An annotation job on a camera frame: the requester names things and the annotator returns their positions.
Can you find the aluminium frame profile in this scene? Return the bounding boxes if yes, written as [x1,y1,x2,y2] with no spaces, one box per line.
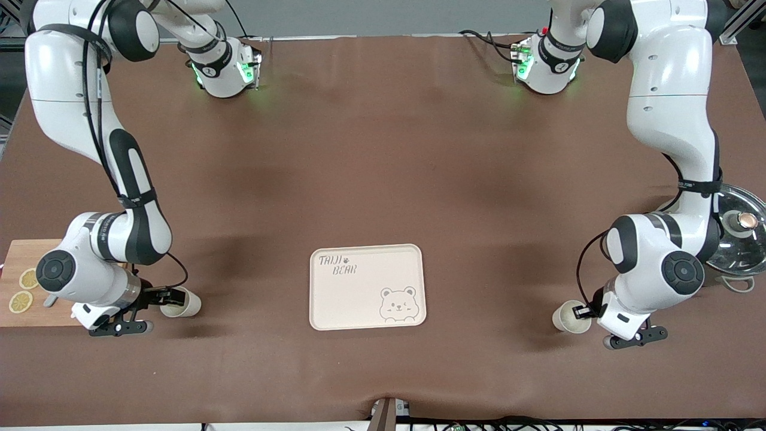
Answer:
[721,0,766,46]

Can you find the white bear print tray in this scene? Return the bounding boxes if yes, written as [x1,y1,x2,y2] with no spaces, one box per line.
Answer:
[309,244,427,331]

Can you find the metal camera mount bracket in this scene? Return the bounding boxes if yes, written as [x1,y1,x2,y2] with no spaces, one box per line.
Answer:
[370,396,412,431]

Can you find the brown table mat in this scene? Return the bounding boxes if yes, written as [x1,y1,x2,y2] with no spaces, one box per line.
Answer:
[0,33,766,427]

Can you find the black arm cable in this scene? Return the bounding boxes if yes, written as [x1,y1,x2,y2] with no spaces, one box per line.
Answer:
[576,132,722,315]
[83,0,190,291]

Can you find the white plastic cup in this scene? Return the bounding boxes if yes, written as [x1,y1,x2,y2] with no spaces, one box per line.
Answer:
[160,287,202,318]
[552,301,593,335]

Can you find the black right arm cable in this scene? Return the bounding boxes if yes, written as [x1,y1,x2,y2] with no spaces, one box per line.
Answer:
[83,0,190,291]

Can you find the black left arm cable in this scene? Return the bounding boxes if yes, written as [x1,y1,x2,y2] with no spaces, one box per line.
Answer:
[576,132,722,315]

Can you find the black base power cables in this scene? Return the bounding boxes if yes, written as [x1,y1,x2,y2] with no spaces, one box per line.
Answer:
[459,29,522,64]

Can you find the wooden cutting board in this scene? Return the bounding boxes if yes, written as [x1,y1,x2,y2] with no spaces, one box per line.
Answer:
[0,239,90,327]

